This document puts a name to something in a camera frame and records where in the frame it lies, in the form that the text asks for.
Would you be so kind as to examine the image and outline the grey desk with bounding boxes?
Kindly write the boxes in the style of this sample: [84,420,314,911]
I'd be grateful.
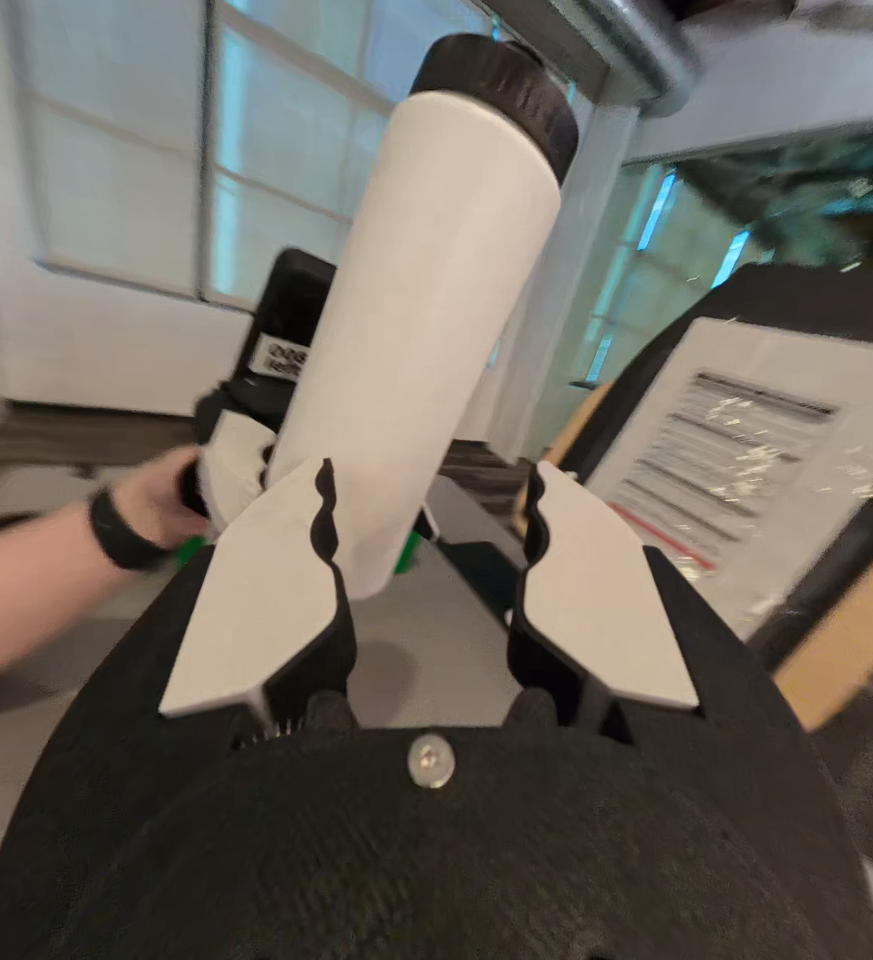
[0,472,873,960]

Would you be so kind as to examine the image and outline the large paned window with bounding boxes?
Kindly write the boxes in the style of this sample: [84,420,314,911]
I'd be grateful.
[7,0,499,303]

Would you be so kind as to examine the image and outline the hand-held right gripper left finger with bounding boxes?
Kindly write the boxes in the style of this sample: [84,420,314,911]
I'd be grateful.
[159,457,357,740]

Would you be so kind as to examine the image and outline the silver ventilation duct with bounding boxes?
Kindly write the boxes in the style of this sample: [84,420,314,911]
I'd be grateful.
[481,0,709,108]

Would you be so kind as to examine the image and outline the black wristband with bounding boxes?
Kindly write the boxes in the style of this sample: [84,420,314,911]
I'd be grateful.
[89,486,172,572]

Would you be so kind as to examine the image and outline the person's left forearm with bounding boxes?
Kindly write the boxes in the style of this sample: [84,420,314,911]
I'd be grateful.
[0,498,132,693]

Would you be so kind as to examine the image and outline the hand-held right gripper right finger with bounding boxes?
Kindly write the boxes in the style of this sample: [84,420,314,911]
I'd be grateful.
[507,461,702,729]

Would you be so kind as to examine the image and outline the green plastic bin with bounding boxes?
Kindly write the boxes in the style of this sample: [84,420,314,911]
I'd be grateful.
[172,527,424,577]

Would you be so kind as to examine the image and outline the glass partition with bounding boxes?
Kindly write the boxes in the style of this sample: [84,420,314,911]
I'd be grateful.
[579,161,775,387]

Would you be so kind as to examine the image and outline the white bottle with black cap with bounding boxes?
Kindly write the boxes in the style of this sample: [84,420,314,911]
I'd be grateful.
[264,33,581,601]

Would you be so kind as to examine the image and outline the laminated instruction sheet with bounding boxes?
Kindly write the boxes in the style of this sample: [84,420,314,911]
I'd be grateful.
[586,317,873,640]

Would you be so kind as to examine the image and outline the person's left hand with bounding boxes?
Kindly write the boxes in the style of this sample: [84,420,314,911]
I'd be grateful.
[114,446,219,556]

